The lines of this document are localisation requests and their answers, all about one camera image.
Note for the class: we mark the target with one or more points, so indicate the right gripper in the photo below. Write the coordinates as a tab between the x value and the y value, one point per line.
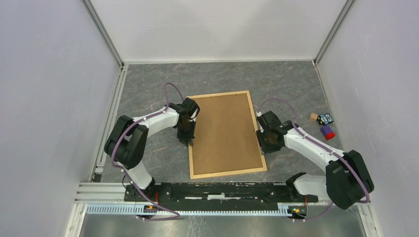
263	147

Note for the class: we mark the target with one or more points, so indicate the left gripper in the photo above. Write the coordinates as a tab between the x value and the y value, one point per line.
185	138

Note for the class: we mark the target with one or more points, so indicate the wooden picture frame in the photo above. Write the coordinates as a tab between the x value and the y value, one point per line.
226	173

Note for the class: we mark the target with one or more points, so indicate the brown backing board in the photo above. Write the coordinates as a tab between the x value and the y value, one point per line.
226	134

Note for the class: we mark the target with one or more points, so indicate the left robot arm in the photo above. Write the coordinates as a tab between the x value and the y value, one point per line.
127	141

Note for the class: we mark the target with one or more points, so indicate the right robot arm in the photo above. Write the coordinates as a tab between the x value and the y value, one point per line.
346	179

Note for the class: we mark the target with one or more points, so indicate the small wooden cube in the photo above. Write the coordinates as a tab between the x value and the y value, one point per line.
313	117

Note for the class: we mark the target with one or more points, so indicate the red purple block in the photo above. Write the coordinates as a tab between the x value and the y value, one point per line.
327	132

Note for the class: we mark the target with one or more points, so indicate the black blue toy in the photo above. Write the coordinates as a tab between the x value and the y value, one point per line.
325	119

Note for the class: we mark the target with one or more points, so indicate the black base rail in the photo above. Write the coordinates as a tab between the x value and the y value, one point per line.
174	197

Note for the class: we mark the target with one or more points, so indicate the white slotted cable duct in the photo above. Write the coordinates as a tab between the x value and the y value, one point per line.
147	210

